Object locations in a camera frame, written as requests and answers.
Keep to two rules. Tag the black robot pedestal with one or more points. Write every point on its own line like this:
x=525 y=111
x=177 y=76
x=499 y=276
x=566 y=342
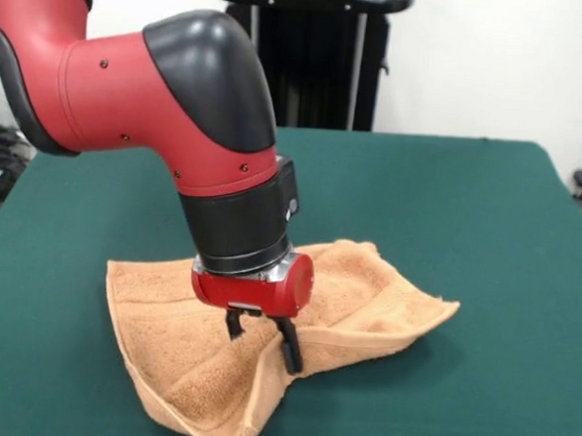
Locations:
x=320 y=57

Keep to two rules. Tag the dark green table cloth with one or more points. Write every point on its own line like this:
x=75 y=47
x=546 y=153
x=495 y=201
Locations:
x=469 y=214

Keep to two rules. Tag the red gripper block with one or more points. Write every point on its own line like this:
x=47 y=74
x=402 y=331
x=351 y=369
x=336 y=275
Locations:
x=267 y=290

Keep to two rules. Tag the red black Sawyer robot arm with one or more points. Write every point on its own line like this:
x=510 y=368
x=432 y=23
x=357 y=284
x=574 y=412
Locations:
x=130 y=94

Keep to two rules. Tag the tan terry towel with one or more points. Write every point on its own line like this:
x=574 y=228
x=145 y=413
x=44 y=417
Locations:
x=203 y=361

